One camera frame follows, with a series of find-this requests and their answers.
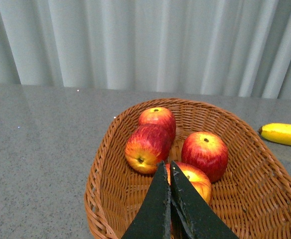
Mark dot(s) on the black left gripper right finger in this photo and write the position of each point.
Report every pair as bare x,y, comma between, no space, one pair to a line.
191,216

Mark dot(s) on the curved yellow banana on table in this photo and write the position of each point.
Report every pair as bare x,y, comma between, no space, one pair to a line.
276,132

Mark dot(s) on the white pleated curtain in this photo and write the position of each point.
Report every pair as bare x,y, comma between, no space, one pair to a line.
213,47

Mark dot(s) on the red yellow apple lying sideways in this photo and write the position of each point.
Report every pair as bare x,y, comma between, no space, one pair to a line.
146,147

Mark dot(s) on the dark red apple right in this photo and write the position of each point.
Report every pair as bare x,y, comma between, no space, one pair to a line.
207,152

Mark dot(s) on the brown wicker basket left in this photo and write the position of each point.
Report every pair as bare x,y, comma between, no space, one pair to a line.
253,197

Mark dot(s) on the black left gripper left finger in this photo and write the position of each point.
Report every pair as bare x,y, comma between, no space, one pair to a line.
153,218

